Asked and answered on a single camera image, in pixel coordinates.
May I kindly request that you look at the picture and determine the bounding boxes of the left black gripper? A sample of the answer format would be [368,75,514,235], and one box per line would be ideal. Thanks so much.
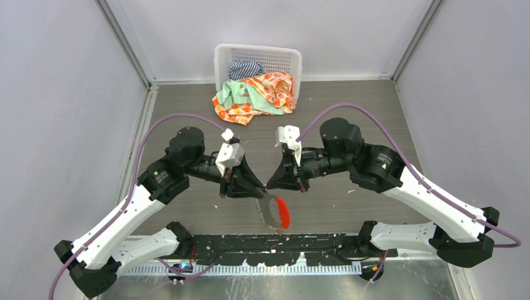
[186,153,266,198]

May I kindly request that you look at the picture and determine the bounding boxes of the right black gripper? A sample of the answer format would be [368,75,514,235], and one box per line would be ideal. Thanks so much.
[266,144,351,191]

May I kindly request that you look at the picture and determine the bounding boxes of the metal keyring holder red handle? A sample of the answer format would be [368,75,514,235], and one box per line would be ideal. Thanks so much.
[256,191,291,233]

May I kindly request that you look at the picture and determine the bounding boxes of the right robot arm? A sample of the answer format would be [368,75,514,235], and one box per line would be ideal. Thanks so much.
[266,117,499,268]

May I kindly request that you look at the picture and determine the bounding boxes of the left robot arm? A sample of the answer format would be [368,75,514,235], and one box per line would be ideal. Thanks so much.
[54,127,271,298]

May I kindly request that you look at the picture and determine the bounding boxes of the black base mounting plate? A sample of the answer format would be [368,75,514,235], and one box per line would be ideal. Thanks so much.
[163,234,383,266]

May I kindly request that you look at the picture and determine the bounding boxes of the mint green cloth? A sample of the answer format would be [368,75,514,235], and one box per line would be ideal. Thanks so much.
[216,80,284,115]

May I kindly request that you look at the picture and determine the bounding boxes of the orange floral cloth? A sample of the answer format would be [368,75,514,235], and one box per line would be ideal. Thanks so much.
[212,71,296,126]

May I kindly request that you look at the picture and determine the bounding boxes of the blue striped cloth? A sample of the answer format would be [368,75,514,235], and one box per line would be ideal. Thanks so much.
[228,60,264,80]

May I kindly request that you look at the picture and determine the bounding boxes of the white plastic laundry basket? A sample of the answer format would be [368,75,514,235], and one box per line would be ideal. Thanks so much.
[214,44,303,99]

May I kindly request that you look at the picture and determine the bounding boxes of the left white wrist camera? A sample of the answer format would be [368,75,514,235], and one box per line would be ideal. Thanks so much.
[215,128,244,177]

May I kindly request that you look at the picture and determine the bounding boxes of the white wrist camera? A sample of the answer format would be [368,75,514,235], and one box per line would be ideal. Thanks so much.
[215,128,244,177]
[275,125,302,166]

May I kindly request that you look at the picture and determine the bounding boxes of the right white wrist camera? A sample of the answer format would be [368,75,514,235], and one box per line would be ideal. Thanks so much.
[275,125,302,166]

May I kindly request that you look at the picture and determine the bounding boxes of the white slotted cable duct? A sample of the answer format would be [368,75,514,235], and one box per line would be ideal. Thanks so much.
[124,261,362,276]

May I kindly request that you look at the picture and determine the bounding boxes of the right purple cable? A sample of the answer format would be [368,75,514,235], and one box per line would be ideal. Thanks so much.
[297,102,522,283]

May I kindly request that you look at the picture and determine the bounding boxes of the purple cable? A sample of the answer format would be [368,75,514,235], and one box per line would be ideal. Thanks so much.
[49,112,226,300]
[297,102,522,283]

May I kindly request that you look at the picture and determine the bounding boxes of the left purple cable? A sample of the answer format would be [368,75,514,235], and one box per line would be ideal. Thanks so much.
[49,112,226,300]

